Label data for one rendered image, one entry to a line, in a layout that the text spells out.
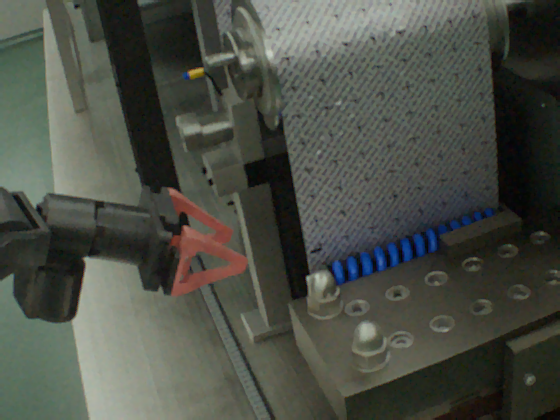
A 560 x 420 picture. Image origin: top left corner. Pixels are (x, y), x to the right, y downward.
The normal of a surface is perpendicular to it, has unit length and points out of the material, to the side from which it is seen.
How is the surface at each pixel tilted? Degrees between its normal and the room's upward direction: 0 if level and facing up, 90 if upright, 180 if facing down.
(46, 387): 0
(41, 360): 0
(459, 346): 0
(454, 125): 90
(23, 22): 90
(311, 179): 90
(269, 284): 90
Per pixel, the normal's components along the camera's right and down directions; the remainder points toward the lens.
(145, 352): -0.16, -0.85
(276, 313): 0.30, 0.44
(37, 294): 0.59, 0.48
